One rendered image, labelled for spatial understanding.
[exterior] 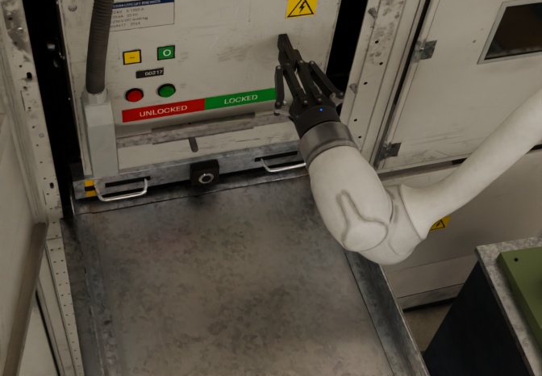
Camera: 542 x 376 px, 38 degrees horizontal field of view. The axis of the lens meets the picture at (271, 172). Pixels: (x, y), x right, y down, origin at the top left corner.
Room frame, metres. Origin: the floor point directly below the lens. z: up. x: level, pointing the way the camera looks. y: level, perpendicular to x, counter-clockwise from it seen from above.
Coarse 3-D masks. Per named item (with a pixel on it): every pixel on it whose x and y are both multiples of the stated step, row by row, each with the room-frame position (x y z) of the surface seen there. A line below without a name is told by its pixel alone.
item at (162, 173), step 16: (272, 144) 1.09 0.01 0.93; (288, 144) 1.10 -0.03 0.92; (176, 160) 1.01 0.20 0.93; (192, 160) 1.02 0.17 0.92; (208, 160) 1.02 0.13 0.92; (224, 160) 1.04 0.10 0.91; (240, 160) 1.05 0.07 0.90; (256, 160) 1.07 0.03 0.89; (272, 160) 1.08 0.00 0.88; (288, 160) 1.10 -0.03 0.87; (80, 176) 0.93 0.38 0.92; (112, 176) 0.94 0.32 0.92; (128, 176) 0.96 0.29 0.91; (144, 176) 0.97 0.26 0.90; (160, 176) 0.98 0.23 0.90; (176, 176) 1.00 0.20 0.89; (80, 192) 0.92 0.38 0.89; (112, 192) 0.94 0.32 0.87
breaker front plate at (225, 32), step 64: (64, 0) 0.94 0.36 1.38; (128, 0) 0.98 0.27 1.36; (192, 0) 1.02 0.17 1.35; (256, 0) 1.07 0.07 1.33; (320, 0) 1.11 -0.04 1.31; (192, 64) 1.02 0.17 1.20; (256, 64) 1.07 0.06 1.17; (320, 64) 1.12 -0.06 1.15; (128, 128) 0.97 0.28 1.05; (256, 128) 1.08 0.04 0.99
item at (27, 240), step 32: (0, 64) 0.86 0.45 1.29; (0, 96) 0.84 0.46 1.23; (0, 128) 0.77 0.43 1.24; (0, 160) 0.73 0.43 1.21; (32, 160) 0.85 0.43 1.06; (0, 192) 0.74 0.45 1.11; (0, 224) 0.70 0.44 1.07; (32, 224) 0.84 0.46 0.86; (0, 256) 0.67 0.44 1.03; (32, 256) 0.78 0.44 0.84; (0, 288) 0.63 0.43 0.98; (32, 288) 0.71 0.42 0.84; (0, 320) 0.59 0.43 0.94; (0, 352) 0.55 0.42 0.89
